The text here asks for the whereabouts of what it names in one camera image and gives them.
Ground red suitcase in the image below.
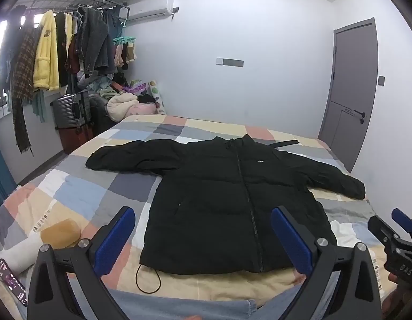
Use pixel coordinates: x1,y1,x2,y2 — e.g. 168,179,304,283
57,124,95,154

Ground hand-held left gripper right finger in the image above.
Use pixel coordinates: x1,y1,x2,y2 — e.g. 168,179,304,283
271,206,383,320

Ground pink cloth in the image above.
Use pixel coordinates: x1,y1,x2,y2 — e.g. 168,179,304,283
126,103,160,117

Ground cream fleece garment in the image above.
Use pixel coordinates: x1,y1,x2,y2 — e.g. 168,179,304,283
106,93,140,123

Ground smartphone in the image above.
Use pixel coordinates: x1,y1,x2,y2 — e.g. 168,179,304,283
0,258,28,307

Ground spotted pillow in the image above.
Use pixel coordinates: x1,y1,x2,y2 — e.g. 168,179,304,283
147,80,167,115

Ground grey door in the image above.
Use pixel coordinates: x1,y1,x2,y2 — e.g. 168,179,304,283
317,18,379,173

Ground yellow fleece jacket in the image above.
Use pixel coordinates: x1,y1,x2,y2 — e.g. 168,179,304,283
33,10,61,91

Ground black puffer jacket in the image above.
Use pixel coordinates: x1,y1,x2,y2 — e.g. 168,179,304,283
85,134,366,294

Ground grey wall panel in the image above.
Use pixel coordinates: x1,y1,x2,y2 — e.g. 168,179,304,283
216,58,245,68

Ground dark red garment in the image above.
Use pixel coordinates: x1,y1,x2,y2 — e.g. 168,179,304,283
66,35,81,74

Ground person's blue jeans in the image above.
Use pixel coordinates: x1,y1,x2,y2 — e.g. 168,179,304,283
93,288,306,320

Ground white cloth bundle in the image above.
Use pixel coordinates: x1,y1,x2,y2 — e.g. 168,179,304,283
0,230,43,274

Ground checkered bed blanket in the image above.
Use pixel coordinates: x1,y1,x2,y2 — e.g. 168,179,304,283
0,115,390,320

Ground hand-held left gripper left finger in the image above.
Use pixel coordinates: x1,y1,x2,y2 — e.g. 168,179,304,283
27,206,136,320

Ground brown plaid scarf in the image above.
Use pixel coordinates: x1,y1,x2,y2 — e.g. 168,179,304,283
7,27,39,157

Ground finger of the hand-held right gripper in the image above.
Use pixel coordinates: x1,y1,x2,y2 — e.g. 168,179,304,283
391,208,412,242
368,215,400,251

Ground white air conditioner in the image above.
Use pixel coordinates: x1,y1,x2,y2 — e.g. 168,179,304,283
127,0,175,21

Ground silver suitcase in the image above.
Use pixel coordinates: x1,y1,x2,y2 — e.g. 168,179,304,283
51,91,93,130

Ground teal curtain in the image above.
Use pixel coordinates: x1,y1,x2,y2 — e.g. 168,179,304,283
0,123,17,207

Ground person's right hand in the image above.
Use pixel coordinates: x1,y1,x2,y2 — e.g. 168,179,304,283
382,271,412,319

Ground black bag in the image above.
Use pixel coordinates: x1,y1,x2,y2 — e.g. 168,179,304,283
89,97,117,134

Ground purple packet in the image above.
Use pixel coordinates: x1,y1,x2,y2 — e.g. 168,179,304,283
124,80,147,96

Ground green sock hanger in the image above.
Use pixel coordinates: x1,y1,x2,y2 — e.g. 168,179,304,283
113,36,137,71

